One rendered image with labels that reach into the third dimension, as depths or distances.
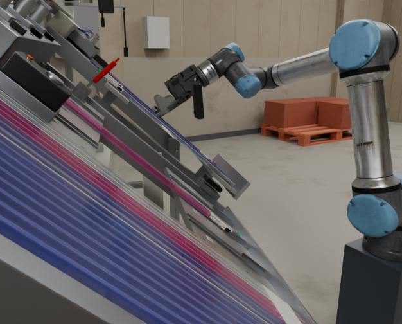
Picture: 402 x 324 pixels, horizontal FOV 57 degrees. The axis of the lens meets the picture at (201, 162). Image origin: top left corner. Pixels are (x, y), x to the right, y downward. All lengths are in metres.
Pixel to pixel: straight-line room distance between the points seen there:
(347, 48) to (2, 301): 0.90
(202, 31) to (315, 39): 2.09
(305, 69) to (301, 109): 4.25
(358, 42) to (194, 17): 4.13
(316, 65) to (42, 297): 1.09
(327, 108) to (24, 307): 5.40
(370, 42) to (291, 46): 5.09
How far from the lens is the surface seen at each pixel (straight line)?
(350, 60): 0.98
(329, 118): 5.53
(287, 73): 1.26
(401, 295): 1.22
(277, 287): 0.67
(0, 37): 0.51
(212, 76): 1.26
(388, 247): 1.19
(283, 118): 5.27
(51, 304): 0.21
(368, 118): 1.00
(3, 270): 0.20
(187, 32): 4.95
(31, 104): 0.49
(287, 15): 5.99
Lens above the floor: 1.10
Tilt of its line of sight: 16 degrees down
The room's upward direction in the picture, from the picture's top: straight up
